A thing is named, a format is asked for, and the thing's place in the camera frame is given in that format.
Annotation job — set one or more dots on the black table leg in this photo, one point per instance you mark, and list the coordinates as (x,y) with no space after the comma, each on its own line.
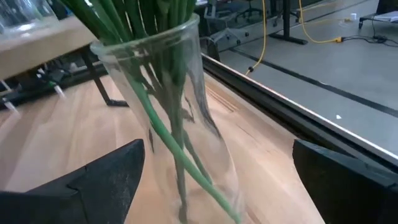
(286,21)

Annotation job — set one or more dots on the clear glass vase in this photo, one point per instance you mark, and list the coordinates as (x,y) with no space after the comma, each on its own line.
(205,124)
(25,18)

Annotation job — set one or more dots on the wooden shelf black metal frame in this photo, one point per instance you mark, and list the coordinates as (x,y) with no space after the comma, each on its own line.
(37,49)

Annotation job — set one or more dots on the black aluminium table frame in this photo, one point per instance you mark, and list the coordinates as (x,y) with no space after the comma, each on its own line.
(280,109)

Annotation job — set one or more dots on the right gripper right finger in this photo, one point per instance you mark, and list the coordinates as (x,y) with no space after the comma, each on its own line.
(351,193)

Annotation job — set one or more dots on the black office chair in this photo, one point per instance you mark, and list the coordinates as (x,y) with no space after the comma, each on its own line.
(252,11)

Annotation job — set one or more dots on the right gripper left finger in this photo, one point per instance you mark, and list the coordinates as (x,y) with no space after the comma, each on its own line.
(93,199)

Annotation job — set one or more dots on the blue artificial flower bunch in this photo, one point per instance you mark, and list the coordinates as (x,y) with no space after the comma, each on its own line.
(124,15)

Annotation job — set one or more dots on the dark red artificial tulip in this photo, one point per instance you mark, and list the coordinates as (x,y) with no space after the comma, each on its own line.
(168,138)

